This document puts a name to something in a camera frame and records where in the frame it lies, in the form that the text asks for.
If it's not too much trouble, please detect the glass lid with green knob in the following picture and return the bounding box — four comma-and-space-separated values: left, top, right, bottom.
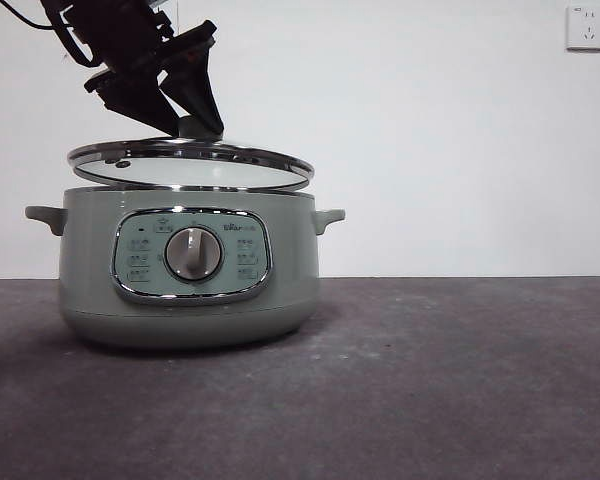
67, 115, 314, 193

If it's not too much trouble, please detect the pale green electric pot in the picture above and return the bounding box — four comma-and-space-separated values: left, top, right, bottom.
23, 183, 347, 350

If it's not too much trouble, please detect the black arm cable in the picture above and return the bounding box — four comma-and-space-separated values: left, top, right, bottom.
13, 3, 95, 68

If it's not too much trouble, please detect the white wall outlet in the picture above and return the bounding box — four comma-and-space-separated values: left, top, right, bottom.
565, 4, 600, 52

